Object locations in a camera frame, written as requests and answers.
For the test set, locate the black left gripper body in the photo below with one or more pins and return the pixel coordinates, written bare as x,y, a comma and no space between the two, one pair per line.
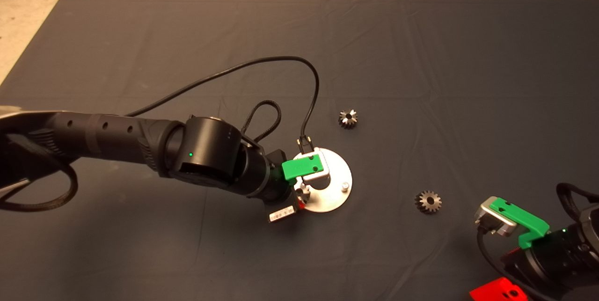
281,193

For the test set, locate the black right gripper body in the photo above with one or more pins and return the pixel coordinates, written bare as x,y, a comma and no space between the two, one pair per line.
545,266

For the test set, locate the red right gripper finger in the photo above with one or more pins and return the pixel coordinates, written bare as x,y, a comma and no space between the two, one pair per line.
514,251
498,291

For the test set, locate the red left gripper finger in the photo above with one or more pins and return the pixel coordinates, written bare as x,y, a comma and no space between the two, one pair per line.
302,205

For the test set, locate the white shiny bevel gear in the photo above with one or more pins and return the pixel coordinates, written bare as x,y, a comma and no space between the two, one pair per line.
303,192

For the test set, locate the steel planetary gear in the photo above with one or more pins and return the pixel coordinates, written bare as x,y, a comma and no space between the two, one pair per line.
428,202
348,119

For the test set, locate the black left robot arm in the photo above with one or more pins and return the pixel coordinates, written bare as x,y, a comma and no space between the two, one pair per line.
117,139

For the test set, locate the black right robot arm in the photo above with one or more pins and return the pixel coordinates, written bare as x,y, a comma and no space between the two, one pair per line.
588,245

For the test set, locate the round metal carrier plate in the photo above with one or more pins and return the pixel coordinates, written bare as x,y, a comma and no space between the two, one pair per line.
334,198

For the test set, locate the dark grey table cloth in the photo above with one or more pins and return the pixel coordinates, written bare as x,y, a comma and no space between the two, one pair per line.
421,48

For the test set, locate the green right camera mount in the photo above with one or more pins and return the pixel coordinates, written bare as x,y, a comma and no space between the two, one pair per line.
526,221

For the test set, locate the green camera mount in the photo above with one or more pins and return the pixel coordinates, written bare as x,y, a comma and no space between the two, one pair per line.
526,221
302,167

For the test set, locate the green left camera mount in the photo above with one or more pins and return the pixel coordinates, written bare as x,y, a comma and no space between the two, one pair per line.
302,167

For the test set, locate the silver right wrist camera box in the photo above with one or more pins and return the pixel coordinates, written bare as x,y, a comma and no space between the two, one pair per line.
489,219

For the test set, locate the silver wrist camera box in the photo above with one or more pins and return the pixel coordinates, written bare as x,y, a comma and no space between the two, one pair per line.
489,219
326,170

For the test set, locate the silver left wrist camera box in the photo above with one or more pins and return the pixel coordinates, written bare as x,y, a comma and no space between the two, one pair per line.
326,170

